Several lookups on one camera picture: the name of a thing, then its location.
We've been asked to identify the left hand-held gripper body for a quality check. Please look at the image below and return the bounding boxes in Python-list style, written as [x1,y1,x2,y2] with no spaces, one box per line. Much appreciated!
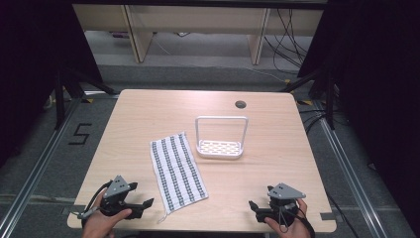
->
[100,175,146,220]

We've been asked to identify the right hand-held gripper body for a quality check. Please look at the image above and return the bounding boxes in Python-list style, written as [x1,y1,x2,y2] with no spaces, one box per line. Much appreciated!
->
[255,181,307,228]

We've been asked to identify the striped white grey cloth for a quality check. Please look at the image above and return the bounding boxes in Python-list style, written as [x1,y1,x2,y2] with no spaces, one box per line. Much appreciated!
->
[149,131,210,224]

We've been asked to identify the white rack with handle frame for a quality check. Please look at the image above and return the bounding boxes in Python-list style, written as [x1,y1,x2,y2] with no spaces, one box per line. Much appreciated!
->
[194,115,250,161]

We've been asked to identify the person's left hand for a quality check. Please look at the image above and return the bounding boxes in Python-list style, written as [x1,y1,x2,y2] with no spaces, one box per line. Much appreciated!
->
[81,189,133,238]

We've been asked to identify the person's right hand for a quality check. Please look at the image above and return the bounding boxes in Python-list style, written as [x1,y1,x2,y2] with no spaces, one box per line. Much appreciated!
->
[263,197,312,238]

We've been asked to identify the black metal stand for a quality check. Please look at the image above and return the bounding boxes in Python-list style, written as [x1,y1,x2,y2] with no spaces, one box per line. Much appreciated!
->
[53,63,117,131]
[279,67,339,131]

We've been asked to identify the black curtain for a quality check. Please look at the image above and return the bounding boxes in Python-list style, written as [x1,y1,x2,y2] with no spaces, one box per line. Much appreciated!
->
[0,0,104,168]
[296,0,420,231]

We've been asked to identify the beige wooden desk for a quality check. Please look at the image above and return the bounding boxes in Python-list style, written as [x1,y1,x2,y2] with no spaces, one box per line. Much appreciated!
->
[72,3,325,66]

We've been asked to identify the left hand-held gripper cable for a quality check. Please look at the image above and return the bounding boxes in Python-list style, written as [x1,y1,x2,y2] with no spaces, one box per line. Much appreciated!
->
[76,179,114,221]

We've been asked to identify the hand-held gripper cable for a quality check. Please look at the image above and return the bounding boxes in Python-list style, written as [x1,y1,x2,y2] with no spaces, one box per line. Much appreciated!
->
[277,203,317,238]
[76,179,114,221]

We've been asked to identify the right hand-held gripper cable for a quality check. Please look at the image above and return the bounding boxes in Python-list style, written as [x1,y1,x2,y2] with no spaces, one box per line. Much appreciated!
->
[277,203,317,238]

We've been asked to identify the black floor cable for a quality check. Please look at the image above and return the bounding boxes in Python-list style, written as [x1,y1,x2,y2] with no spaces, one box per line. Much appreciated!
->
[324,190,353,238]

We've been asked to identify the aluminium floor rail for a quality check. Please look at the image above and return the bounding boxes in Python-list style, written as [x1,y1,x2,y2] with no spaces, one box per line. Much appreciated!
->
[315,98,388,238]
[0,96,84,238]

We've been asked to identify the black floor cables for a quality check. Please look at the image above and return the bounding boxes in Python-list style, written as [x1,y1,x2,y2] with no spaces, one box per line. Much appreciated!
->
[297,108,329,134]

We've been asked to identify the white floor cable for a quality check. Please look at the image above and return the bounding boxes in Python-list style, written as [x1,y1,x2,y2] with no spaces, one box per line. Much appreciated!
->
[243,64,289,84]

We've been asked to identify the bundle of black cables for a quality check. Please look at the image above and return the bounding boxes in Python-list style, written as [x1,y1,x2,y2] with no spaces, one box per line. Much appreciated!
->
[262,8,315,75]

